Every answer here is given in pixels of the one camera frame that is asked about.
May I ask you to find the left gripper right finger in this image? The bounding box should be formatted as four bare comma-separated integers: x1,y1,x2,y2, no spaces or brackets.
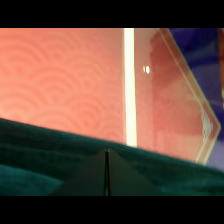
107,148,168,197

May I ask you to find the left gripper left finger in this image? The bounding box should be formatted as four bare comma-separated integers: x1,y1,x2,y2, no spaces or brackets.
50,148,108,197

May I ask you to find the dark green garment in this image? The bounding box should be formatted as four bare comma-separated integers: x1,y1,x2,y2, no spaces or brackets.
0,117,224,197

